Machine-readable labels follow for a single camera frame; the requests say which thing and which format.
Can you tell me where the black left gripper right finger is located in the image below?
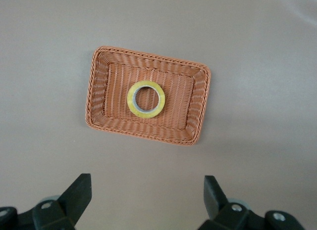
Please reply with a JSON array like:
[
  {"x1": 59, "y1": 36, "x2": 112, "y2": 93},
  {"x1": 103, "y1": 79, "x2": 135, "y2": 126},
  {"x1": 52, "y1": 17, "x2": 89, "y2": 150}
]
[{"x1": 203, "y1": 175, "x2": 304, "y2": 230}]

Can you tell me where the brown wicker basket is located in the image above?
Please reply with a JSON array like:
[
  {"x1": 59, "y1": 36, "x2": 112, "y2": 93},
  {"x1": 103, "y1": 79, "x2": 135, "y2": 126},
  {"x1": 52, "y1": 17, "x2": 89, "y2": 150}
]
[{"x1": 84, "y1": 45, "x2": 212, "y2": 147}]

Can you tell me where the yellow clear tape roll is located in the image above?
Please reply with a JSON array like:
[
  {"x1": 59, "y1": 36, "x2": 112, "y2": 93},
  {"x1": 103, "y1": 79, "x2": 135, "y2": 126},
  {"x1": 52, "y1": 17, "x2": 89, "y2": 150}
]
[{"x1": 126, "y1": 80, "x2": 166, "y2": 119}]

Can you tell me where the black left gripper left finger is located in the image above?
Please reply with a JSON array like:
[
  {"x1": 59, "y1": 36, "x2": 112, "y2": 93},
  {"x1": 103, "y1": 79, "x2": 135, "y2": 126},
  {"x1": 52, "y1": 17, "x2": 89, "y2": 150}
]
[{"x1": 0, "y1": 173, "x2": 93, "y2": 230}]

